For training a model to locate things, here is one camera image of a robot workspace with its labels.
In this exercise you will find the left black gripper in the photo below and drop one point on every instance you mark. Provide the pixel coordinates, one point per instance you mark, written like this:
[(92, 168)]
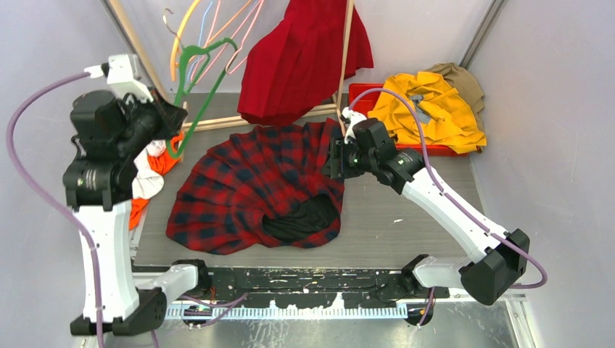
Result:
[(170, 117)]

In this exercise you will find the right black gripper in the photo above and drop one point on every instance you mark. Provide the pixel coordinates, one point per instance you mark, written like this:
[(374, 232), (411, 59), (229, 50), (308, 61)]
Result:
[(339, 150)]

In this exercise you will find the dark plaid garment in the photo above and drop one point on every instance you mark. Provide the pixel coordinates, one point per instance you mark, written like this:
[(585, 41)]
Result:
[(268, 186)]

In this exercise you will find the red skirt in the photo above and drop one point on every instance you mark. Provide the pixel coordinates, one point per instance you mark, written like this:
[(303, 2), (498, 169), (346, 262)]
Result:
[(300, 62)]

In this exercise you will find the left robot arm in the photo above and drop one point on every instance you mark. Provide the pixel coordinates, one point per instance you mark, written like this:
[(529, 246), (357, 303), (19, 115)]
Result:
[(111, 132)]

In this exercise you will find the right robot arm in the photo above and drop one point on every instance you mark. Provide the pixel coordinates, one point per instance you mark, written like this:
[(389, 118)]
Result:
[(495, 258)]

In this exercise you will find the orange hanger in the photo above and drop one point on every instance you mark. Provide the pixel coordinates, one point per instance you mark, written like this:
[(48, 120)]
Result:
[(180, 43)]

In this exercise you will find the light blue hanger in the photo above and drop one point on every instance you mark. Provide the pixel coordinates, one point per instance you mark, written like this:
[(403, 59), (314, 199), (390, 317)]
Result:
[(200, 41)]

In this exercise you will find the wooden clothes rack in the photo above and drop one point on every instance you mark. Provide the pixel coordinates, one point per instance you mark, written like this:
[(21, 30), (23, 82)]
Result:
[(118, 15)]

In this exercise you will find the orange and white garment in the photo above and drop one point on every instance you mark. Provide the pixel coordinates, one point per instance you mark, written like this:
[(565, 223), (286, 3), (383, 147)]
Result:
[(151, 164)]

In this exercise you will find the yellow garment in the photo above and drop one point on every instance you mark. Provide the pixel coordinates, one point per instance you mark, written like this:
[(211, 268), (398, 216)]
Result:
[(444, 116)]

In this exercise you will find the tan garment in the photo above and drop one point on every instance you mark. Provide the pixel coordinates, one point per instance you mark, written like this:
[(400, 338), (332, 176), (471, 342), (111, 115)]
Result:
[(467, 85)]

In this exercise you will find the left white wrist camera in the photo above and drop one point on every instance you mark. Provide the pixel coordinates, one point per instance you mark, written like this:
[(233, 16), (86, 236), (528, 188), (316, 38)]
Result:
[(122, 75)]

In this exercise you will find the pink wire hanger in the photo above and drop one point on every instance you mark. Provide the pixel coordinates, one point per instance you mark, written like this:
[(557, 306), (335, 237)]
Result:
[(254, 22)]

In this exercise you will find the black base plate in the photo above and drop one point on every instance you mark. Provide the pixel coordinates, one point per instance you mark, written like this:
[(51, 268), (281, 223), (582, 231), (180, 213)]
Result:
[(307, 288)]

